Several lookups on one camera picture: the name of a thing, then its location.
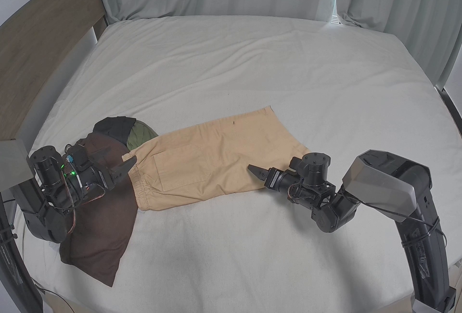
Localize bed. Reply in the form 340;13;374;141
0;0;462;313

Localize brown shorts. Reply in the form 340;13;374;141
59;133;139;287

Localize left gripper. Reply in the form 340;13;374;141
77;146;138;197

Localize black garment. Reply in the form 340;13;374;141
93;117;137;146

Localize green garment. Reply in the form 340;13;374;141
126;120;159;152

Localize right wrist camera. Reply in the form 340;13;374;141
290;156;307;175

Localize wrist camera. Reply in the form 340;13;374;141
67;144;90;171
290;156;307;175

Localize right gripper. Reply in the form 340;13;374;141
264;167;304;197

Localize black cable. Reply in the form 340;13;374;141
35;258;73;313

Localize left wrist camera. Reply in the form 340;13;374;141
67;144;90;171

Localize beige shorts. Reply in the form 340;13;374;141
122;106;312;213

